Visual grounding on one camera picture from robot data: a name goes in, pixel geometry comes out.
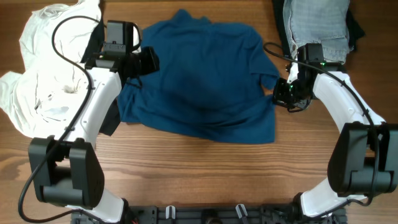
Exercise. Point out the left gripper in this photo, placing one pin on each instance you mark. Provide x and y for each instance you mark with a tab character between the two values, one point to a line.
151	59

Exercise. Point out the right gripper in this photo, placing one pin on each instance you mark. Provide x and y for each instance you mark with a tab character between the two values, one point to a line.
279	98

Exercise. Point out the blue t-shirt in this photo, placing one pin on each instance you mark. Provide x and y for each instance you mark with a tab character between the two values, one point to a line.
210	83

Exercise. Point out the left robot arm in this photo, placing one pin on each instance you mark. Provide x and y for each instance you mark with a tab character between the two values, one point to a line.
65	169

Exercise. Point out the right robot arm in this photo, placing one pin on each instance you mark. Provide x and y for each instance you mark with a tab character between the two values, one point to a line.
362	164

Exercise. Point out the black garment under pile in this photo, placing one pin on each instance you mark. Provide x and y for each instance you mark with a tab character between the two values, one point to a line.
97	38

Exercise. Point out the folded light blue jeans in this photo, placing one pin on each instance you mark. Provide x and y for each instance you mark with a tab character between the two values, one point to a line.
318	22

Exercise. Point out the white shirt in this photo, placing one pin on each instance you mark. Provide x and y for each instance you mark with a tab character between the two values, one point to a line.
42	101

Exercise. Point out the black folded garment under jeans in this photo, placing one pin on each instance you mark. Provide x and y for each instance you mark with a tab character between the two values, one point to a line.
355	30

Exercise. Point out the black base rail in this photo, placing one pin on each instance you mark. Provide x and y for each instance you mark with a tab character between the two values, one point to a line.
264	214

